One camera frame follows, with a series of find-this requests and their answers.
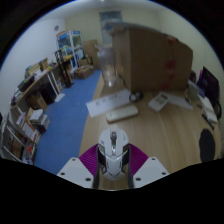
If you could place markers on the blue glass display cabinet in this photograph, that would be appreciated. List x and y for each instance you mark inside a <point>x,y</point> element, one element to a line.
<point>70,43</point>

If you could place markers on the clear plastic jar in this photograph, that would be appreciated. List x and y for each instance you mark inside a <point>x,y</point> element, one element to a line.
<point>107,66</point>

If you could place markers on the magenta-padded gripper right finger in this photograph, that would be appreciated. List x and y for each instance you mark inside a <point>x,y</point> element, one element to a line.
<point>150,170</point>

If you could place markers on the open cardboard box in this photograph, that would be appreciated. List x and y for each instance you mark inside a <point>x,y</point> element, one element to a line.
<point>83,72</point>

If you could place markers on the black floor stand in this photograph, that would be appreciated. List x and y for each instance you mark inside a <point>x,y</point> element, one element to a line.
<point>64,70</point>

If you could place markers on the white paper sheet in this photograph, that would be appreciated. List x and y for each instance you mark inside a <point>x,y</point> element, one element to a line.
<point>181,101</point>
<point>105,103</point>

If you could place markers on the open white notebook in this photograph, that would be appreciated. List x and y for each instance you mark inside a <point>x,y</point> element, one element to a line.
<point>209,111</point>

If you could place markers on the round wall clock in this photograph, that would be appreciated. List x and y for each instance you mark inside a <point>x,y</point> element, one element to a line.
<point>56,28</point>

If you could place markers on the long wooden side desk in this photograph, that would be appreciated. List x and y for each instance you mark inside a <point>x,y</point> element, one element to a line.
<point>38,79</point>

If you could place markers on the black computer tower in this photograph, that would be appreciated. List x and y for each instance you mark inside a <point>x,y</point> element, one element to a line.
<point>48,93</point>

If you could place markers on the large brown cardboard box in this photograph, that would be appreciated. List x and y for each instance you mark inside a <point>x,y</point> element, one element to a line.
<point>153,60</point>

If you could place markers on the stacked cardboard boxes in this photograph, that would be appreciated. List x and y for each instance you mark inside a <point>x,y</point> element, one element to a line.
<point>90,50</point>

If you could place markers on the black mouse pad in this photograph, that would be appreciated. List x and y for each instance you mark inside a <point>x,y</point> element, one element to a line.
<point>207,146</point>

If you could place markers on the long white remote control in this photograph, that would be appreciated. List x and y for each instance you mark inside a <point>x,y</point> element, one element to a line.
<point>121,113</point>

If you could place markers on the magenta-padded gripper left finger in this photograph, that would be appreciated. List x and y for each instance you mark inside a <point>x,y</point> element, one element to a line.
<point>75,170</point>

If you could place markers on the dark flat monitor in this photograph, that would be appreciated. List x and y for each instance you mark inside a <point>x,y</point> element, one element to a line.
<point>208,85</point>

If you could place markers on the black pen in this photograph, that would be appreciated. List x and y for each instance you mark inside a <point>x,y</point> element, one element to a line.
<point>207,121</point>

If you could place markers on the white computer mouse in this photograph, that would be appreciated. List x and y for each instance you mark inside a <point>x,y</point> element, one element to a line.
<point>113,156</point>

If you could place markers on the white calculator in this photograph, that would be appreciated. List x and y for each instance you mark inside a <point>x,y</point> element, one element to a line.
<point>158,102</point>

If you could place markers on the grey door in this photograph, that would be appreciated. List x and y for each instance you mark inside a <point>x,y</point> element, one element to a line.
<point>110,18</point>

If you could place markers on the cluttered shelf unit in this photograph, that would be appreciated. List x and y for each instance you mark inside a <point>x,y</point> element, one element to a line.
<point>21,136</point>

